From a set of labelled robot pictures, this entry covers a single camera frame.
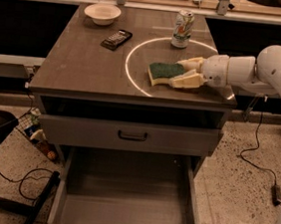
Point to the white green soda can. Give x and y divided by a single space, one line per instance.
182 28

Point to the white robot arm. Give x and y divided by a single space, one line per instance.
241 182

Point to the grey drawer cabinet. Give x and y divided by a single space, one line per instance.
81 78

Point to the wire basket with items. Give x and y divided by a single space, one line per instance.
29 125

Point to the black snack bar packet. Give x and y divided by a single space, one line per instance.
116 39

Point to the open grey lower drawer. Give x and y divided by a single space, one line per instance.
102 186

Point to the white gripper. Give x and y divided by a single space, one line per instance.
215 70

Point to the white ceramic bowl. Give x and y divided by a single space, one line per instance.
103 14

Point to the green yellow sponge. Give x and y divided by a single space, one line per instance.
160 73

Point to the grey top drawer with handle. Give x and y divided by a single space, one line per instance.
136 136

